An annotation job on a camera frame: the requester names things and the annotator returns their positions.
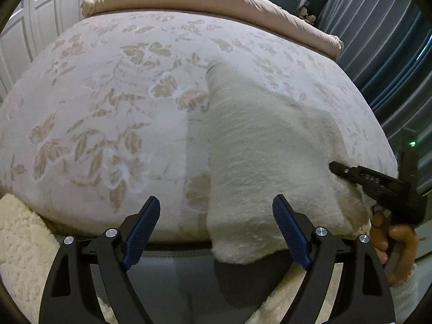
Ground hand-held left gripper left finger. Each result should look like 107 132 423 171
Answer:
39 196 161 324

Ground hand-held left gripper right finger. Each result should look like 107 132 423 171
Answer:
272 194 396 324

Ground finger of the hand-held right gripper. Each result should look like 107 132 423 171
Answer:
328 161 407 194

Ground white fluffy towel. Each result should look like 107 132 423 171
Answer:
204 57 372 264

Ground person's right forearm white sleeve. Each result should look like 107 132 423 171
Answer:
390 265 421 324

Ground person's right hand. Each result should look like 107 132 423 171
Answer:
370 209 420 287

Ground floral plush bed blanket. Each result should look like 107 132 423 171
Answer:
0 9 399 244

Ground grey-blue curtain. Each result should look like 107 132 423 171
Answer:
315 0 432 163

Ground small plush toys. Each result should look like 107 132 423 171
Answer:
296 5 318 26

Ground white panelled wardrobe doors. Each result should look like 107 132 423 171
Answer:
0 0 103 98

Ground pink duvet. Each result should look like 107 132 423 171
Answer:
80 0 344 62

